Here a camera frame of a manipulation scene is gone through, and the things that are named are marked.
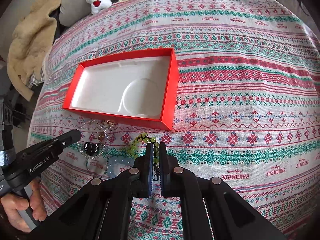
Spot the person's left hand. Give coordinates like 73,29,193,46
1,179,47,233

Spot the white printed pillow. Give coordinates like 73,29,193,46
276,0,319,39

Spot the beige fleece blanket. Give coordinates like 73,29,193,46
7,0,61,101

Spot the green and clear bead bracelet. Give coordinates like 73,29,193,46
85,154,111,176

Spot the clear crystal bead bracelet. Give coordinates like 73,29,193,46
77,119,111,159

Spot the patterned bedspread red green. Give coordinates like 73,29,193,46
28,0,319,239

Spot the red jewelry box white insert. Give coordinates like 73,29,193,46
63,48,179,131

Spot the black hair claw clip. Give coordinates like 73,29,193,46
84,142,99,156

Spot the green bead black cord bracelet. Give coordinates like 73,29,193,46
128,133,160,182

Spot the small gold stud earring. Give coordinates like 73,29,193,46
103,120,116,129

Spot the grey pillow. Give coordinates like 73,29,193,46
59,0,91,27

